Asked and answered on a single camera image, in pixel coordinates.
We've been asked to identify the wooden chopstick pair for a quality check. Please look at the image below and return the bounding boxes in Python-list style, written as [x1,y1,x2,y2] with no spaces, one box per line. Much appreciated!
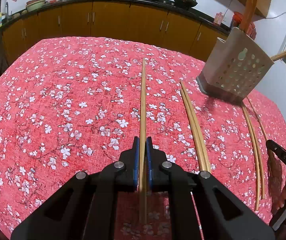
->
[240,103,262,211]

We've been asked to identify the thin wooden chopstick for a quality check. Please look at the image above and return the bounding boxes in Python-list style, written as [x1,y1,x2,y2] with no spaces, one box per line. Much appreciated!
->
[246,96,275,160]

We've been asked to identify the beige perforated utensil holder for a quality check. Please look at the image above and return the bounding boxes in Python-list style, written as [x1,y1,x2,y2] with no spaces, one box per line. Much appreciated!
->
[196,27,274,105]

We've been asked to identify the red floral tablecloth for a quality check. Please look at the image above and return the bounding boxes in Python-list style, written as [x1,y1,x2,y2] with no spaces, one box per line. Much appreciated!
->
[0,36,286,240]

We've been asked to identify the red bag with boxes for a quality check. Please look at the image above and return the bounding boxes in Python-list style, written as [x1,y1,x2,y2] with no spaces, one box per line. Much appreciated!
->
[230,11,257,41]

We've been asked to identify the pink container on counter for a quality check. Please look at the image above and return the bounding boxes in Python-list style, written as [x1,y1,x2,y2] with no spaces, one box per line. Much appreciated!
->
[213,12,224,26]

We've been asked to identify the black countertop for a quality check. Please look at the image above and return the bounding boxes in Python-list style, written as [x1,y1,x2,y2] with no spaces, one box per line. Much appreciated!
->
[0,0,231,35]

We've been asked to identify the lower wooden base cabinets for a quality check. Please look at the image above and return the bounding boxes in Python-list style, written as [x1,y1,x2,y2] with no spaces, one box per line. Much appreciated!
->
[2,2,228,65]

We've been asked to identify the green bowl on counter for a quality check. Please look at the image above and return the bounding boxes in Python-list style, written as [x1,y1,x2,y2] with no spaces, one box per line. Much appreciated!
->
[26,0,46,12]

